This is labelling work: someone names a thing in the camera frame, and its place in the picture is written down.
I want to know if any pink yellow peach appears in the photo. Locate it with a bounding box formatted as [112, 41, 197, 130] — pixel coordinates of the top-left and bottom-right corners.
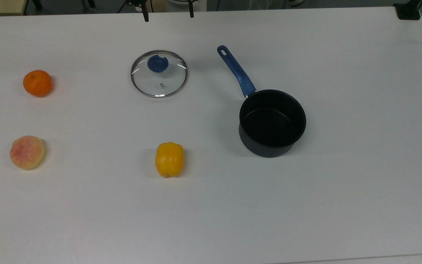
[10, 135, 45, 171]

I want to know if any dark saucepan with blue handle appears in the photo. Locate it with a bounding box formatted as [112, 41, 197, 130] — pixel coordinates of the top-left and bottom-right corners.
[217, 45, 307, 158]

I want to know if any yellow bell pepper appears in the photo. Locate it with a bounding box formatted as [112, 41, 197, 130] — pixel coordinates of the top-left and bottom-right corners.
[155, 142, 185, 178]

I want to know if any black table clamp mount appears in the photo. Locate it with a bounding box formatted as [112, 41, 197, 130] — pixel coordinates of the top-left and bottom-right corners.
[393, 0, 422, 20]

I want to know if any glass lid with blue knob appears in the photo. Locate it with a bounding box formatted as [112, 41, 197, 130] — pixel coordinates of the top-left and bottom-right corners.
[130, 50, 189, 98]

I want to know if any orange mandarin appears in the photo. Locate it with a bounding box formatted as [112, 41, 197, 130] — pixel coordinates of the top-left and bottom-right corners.
[23, 70, 53, 98]

